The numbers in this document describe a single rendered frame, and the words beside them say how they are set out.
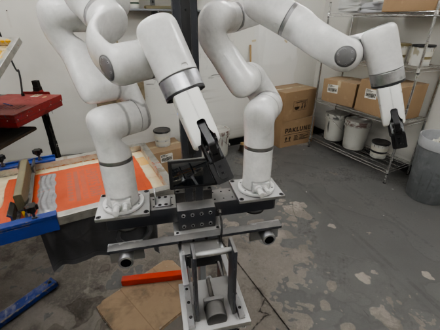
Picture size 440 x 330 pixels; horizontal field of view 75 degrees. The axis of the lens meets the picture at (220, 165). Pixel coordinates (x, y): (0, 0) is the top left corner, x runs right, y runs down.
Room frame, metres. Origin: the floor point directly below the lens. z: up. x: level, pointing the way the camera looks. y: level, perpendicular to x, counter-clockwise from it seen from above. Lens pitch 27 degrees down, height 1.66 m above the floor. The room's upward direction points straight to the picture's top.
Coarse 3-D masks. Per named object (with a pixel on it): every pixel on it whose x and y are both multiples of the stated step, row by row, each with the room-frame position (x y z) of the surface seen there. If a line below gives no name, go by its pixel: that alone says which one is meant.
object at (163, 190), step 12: (144, 144) 1.57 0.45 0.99; (72, 156) 1.40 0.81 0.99; (84, 156) 1.42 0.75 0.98; (96, 156) 1.44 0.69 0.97; (12, 168) 1.26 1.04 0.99; (36, 168) 1.31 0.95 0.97; (156, 168) 1.26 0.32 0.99; (168, 180) 1.15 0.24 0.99; (156, 192) 1.05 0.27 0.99; (168, 192) 1.07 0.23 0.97; (96, 204) 0.95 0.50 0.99; (60, 216) 0.87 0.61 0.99; (72, 216) 0.89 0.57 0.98; (84, 216) 0.91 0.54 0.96
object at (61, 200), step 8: (136, 176) 1.25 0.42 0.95; (144, 176) 1.25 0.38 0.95; (144, 184) 1.17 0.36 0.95; (56, 192) 1.09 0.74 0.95; (64, 192) 1.09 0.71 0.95; (8, 200) 1.03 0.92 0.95; (32, 200) 1.03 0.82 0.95; (56, 200) 1.03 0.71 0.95; (64, 200) 1.03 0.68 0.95; (80, 200) 1.03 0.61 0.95; (88, 200) 1.03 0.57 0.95; (96, 200) 1.03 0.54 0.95; (0, 208) 0.97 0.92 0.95; (56, 208) 0.97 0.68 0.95; (64, 208) 0.97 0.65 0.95; (0, 216) 0.92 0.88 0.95
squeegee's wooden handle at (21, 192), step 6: (24, 162) 1.19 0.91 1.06; (24, 168) 1.13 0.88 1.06; (30, 168) 1.22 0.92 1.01; (18, 174) 1.08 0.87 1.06; (24, 174) 1.08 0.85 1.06; (30, 174) 1.18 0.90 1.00; (18, 180) 1.03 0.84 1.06; (24, 180) 1.04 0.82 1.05; (18, 186) 0.98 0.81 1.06; (24, 186) 1.00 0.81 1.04; (18, 192) 0.93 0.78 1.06; (24, 192) 0.97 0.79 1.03; (18, 198) 0.91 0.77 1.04; (24, 198) 0.94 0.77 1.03; (18, 204) 0.91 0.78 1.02; (24, 204) 0.92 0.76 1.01; (18, 210) 0.91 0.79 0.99
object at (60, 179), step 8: (136, 160) 1.42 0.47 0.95; (72, 168) 1.33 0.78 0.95; (80, 168) 1.33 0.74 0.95; (88, 168) 1.33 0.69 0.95; (136, 168) 1.33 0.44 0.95; (56, 176) 1.25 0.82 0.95; (64, 176) 1.25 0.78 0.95; (8, 184) 1.17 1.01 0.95; (56, 184) 1.17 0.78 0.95; (64, 184) 1.17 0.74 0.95; (8, 192) 1.09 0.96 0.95
